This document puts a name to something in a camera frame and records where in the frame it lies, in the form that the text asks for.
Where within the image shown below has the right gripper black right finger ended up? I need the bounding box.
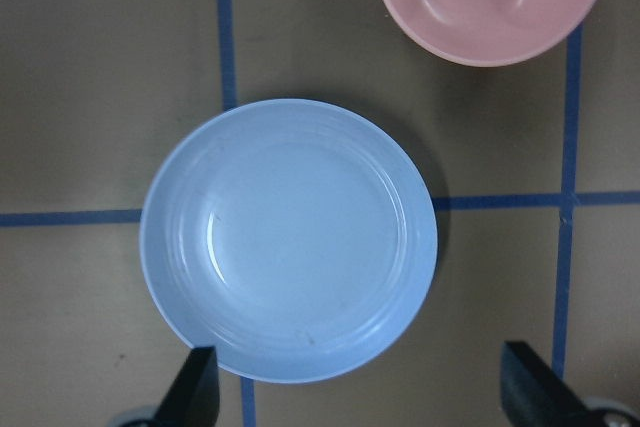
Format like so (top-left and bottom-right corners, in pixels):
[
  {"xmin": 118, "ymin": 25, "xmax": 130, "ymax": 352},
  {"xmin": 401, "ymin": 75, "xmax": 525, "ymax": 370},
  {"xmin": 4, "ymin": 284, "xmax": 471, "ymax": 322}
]
[{"xmin": 500, "ymin": 341, "xmax": 590, "ymax": 427}]

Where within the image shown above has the blue plate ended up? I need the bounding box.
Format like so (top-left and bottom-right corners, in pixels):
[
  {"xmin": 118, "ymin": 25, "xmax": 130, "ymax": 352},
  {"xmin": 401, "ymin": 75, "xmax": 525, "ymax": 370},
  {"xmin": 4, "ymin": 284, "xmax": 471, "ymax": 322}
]
[{"xmin": 139, "ymin": 99, "xmax": 438, "ymax": 384}]

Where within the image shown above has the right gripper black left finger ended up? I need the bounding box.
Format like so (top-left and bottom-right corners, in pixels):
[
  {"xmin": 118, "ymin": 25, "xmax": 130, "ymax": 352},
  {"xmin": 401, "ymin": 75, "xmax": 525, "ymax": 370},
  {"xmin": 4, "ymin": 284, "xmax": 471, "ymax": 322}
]
[{"xmin": 153, "ymin": 347, "xmax": 220, "ymax": 426}]

